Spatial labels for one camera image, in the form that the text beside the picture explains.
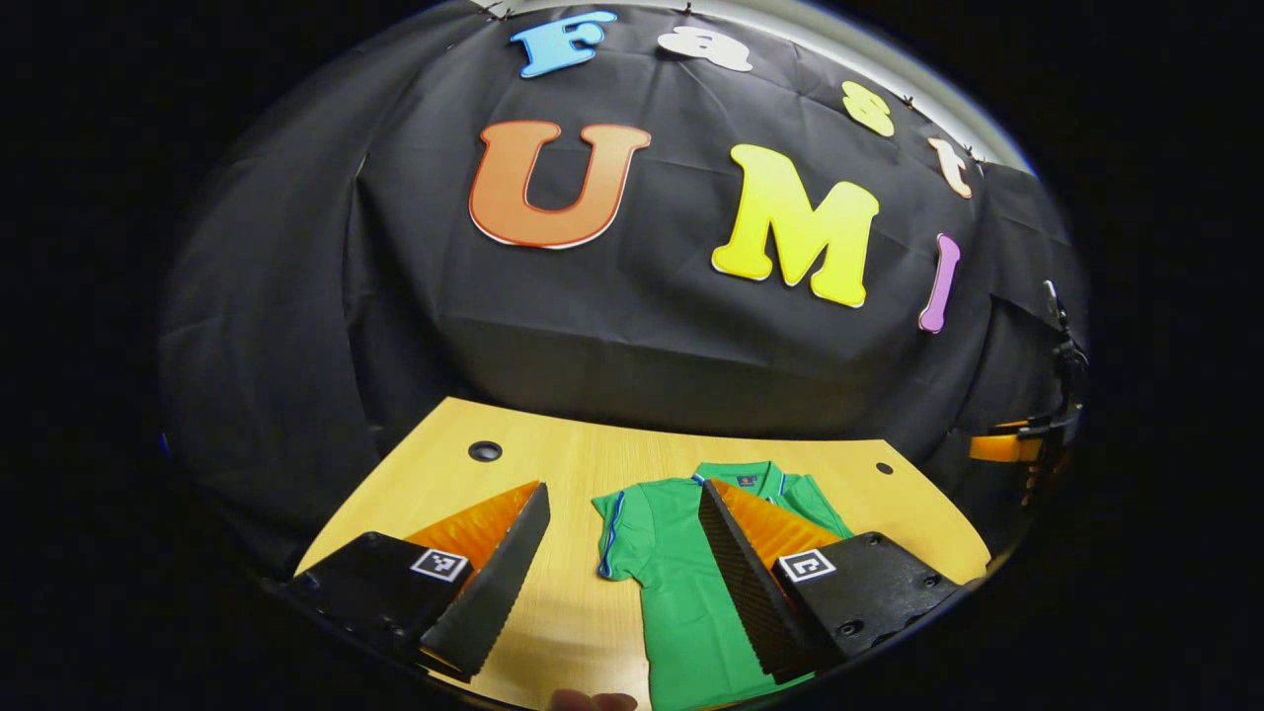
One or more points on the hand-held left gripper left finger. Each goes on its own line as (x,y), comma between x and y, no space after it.
(494,602)

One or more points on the green T-shirt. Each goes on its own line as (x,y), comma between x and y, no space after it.
(671,583)

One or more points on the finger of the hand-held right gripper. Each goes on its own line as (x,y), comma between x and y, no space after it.
(1002,448)

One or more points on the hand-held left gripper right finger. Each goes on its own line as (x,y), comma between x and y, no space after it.
(755,602)

